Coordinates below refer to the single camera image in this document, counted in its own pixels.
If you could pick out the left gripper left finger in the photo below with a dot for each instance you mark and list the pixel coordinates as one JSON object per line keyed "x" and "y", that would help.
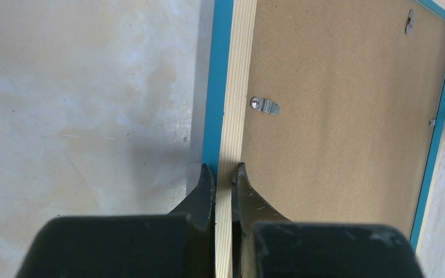
{"x": 177, "y": 244}

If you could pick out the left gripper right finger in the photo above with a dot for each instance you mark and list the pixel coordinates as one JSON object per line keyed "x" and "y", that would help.
{"x": 267, "y": 244}

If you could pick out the small metal turn clip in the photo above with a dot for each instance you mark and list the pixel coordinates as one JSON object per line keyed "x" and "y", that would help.
{"x": 264, "y": 105}

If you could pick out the wooden picture frame blue edge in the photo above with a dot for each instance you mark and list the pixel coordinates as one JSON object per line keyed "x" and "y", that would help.
{"x": 227, "y": 102}

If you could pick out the brown backing board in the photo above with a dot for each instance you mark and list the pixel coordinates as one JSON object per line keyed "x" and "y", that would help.
{"x": 356, "y": 93}

